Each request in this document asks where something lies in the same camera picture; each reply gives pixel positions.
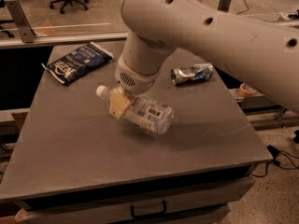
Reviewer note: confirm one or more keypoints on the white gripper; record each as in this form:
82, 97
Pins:
135, 78

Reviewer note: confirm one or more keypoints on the clear blue-labelled plastic bottle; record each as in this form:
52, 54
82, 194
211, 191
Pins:
147, 113

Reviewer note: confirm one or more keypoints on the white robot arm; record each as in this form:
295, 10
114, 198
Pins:
261, 54

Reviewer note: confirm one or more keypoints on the dark blue snack bag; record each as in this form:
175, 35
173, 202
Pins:
78, 63

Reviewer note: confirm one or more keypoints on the crushed silver blue can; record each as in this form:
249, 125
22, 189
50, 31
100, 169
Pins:
193, 73

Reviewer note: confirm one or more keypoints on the orange tape roll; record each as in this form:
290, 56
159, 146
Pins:
246, 90

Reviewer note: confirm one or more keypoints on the grey table drawer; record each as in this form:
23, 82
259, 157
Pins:
205, 203

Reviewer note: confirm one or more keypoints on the left metal glass bracket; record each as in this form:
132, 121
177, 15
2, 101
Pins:
26, 33

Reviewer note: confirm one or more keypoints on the metal glass bracket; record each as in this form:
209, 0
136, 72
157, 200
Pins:
224, 5
26, 33

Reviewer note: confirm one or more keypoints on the black drawer handle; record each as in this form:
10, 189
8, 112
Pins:
148, 211

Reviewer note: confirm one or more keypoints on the metal window rail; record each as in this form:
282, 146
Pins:
45, 41

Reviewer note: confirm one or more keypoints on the right metal glass bracket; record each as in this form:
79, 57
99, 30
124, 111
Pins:
224, 5

